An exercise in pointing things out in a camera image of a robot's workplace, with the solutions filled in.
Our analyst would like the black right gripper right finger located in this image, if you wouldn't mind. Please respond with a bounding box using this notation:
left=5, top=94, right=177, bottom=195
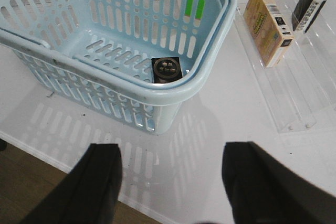
left=222, top=142, right=335, bottom=223

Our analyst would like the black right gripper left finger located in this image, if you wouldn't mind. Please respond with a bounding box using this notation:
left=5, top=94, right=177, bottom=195
left=21, top=144, right=122, bottom=223

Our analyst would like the black tissue pack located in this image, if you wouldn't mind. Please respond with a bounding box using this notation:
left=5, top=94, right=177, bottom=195
left=151, top=57, right=183, bottom=84

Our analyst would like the light blue plastic basket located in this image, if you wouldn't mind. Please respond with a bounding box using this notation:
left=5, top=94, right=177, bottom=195
left=1, top=0, right=237, bottom=134

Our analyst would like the beige tissue box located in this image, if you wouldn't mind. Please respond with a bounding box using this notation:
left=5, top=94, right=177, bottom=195
left=243, top=0, right=294, bottom=68

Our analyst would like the clear acrylic right display shelf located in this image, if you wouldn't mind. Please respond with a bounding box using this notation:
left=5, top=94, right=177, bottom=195
left=234, top=0, right=335, bottom=134

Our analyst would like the black and white box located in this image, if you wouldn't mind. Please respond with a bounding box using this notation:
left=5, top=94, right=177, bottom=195
left=291, top=0, right=327, bottom=33

